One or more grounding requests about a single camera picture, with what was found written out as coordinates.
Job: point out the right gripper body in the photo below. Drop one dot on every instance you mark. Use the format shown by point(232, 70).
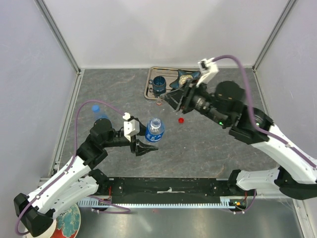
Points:
point(192, 91)

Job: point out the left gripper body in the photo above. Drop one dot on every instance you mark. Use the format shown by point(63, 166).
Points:
point(132, 143)

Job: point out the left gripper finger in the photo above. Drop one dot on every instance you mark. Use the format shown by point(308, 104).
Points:
point(142, 128)
point(142, 149)

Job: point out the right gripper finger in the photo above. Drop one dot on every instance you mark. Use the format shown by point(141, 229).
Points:
point(175, 104)
point(175, 94)

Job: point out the labelled clear water bottle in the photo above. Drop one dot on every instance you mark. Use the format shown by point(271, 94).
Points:
point(154, 130)

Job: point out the blue tinted plastic bottle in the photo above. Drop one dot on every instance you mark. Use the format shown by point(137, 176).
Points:
point(100, 115)

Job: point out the blue bottle cap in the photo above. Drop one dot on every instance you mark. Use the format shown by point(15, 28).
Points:
point(95, 108)

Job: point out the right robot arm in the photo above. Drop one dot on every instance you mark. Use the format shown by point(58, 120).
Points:
point(296, 175)

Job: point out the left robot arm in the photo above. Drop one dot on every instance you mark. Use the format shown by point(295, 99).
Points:
point(79, 177)

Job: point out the patterned small bowl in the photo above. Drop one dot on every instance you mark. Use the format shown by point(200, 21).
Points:
point(184, 78)

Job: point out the blue star-shaped plate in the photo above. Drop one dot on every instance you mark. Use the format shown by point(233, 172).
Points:
point(175, 85)

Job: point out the metal tray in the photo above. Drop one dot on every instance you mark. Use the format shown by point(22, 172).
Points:
point(170, 74)

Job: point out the blue ceramic cup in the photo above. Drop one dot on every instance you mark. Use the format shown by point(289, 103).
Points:
point(158, 84)

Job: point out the red floral plate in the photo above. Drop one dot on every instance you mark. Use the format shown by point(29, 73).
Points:
point(68, 223)

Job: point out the white bowl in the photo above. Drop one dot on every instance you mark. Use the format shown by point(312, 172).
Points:
point(46, 234)

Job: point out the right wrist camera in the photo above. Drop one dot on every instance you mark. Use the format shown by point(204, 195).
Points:
point(208, 69)

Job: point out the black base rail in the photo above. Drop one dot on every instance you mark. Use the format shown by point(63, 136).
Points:
point(167, 190)

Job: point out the white cable duct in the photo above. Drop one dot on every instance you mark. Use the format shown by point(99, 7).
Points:
point(224, 203)

